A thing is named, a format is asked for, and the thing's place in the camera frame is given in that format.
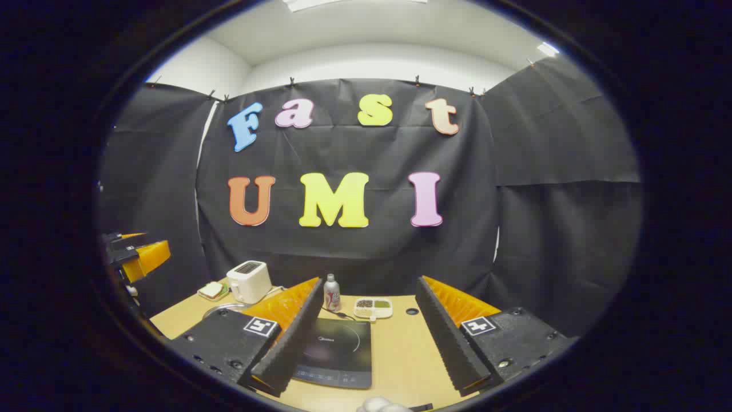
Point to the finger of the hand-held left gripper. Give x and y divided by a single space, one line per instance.
123 241
148 257

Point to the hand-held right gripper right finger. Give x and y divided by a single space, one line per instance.
446 343

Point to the sandwich with lettuce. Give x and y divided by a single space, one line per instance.
211 289

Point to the white toaster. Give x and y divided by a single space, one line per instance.
249 281

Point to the white divided dish with beans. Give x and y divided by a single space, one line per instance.
373 309

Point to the white rectangular plate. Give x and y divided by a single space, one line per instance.
213 297

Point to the stainless steel pot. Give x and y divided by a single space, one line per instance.
223 309

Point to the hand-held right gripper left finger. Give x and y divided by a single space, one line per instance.
294 343

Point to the black induction cooktop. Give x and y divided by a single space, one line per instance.
343 349

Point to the silver printed drink bottle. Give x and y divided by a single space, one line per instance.
332 294

